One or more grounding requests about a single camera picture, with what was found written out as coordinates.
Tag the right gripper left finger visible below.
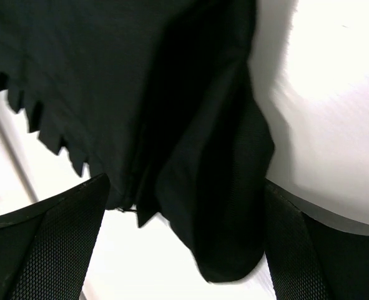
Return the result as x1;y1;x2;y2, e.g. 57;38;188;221
0;174;110;300

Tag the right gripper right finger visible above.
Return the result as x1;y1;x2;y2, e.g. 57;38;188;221
265;181;369;299

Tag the black pleated skirt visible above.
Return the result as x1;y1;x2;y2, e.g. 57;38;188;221
0;0;274;283

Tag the front metal table rail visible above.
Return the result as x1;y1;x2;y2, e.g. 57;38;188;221
0;107;39;203

